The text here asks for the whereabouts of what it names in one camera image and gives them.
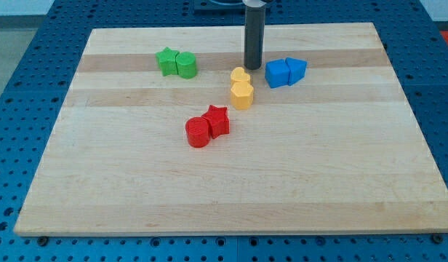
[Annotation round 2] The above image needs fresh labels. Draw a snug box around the wooden board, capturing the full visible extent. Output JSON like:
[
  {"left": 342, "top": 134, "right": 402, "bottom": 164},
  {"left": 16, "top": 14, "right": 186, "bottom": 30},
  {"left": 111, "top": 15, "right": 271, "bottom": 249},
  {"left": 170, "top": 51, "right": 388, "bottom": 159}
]
[{"left": 14, "top": 23, "right": 448, "bottom": 237}]

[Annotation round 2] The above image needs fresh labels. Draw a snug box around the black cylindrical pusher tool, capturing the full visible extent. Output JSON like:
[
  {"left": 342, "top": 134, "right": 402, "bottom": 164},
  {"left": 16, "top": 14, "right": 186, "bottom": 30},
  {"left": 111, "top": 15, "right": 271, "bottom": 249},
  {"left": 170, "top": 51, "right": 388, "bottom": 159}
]
[{"left": 242, "top": 0, "right": 266, "bottom": 70}]

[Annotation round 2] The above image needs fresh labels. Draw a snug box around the yellow heart block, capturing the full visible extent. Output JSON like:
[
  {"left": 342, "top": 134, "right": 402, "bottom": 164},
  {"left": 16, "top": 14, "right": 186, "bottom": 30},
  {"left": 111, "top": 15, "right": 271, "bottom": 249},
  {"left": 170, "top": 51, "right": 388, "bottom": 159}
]
[{"left": 230, "top": 67, "right": 251, "bottom": 86}]

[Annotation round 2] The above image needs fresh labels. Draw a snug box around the red star block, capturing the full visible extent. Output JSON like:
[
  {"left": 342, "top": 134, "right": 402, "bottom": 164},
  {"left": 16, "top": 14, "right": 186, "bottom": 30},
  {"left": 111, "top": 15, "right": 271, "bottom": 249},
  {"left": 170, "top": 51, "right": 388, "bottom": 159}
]
[{"left": 202, "top": 105, "right": 230, "bottom": 139}]

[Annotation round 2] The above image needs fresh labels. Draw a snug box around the green cylinder block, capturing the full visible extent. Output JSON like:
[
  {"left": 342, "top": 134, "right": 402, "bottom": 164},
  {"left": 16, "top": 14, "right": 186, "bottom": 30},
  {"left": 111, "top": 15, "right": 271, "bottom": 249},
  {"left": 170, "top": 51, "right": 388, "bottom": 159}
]
[{"left": 176, "top": 52, "right": 197, "bottom": 79}]

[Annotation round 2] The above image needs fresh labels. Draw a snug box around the green star block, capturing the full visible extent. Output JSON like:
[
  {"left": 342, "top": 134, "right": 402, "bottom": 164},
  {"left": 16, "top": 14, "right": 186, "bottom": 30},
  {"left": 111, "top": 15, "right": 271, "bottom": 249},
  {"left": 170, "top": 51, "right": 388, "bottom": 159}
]
[{"left": 156, "top": 47, "right": 180, "bottom": 76}]

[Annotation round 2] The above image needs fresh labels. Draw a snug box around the red cylinder block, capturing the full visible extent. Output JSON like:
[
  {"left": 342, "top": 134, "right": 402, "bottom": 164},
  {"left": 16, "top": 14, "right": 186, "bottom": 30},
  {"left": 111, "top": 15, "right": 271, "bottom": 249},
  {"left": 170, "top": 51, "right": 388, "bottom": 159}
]
[{"left": 185, "top": 117, "right": 210, "bottom": 148}]

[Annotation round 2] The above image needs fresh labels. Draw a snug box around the yellow hexagon block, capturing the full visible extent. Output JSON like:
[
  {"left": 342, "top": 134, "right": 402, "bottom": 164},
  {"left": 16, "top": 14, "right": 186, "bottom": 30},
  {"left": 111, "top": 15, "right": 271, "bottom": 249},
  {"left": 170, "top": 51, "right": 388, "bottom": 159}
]
[{"left": 231, "top": 82, "right": 254, "bottom": 110}]

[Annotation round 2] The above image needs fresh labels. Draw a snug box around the blue triangle block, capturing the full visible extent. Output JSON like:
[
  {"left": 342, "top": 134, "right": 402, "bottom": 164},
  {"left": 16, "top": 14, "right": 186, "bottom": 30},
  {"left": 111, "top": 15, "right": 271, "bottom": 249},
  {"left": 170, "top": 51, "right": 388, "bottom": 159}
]
[{"left": 285, "top": 57, "right": 308, "bottom": 86}]

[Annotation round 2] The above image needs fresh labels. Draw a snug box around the blue cube block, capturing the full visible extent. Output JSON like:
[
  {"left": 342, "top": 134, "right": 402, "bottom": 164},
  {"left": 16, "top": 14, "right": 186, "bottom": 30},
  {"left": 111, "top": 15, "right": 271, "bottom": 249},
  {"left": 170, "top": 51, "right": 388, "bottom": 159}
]
[{"left": 265, "top": 59, "right": 290, "bottom": 89}]

